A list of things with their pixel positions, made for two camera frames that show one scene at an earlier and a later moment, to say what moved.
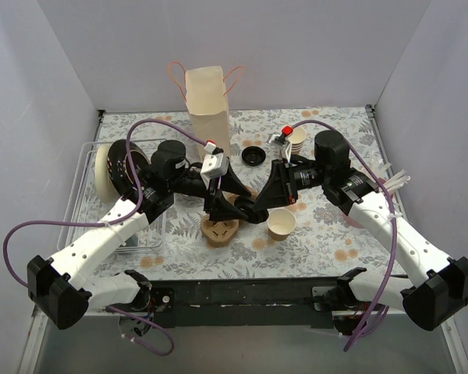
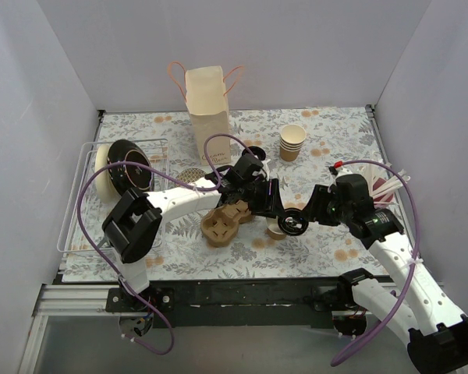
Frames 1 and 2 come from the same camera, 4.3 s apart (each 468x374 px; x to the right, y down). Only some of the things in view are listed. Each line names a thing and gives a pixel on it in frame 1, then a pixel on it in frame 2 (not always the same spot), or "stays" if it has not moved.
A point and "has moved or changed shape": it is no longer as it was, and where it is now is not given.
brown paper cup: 281,224 stays
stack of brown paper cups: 297,139 stays
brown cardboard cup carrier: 218,233 stays
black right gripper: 285,183 to 320,204
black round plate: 120,167 stays
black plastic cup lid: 254,213 has moved or changed shape
